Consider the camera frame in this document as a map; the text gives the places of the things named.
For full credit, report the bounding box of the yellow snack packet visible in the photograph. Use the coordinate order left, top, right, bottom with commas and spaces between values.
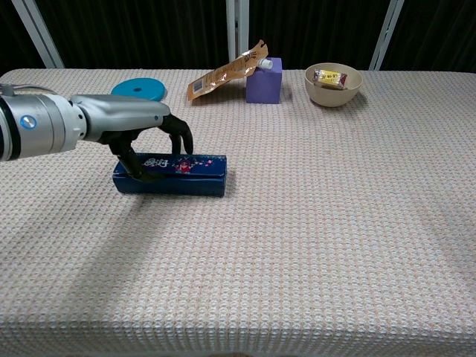
312, 68, 349, 90

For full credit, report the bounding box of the white frame post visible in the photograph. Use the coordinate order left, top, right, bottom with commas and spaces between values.
369, 0, 405, 71
225, 0, 249, 70
13, 0, 64, 69

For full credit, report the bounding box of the blue glasses case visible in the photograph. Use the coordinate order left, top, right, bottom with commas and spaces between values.
112, 152, 228, 198

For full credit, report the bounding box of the black curtain panel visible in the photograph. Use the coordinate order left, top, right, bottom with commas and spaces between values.
382, 0, 476, 74
35, 0, 228, 71
0, 0, 49, 75
247, 0, 390, 71

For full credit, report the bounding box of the purple foam cube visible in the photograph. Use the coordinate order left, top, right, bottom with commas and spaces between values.
245, 57, 283, 105

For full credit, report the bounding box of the beige bowl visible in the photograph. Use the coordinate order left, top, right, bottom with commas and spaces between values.
304, 62, 363, 109

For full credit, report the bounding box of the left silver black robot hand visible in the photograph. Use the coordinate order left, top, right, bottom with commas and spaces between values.
69, 94, 194, 184

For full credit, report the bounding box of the orange spout pouch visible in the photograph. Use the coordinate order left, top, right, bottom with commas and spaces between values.
187, 39, 269, 102

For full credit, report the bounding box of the teal round disc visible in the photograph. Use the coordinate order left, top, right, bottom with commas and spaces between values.
110, 77, 167, 102

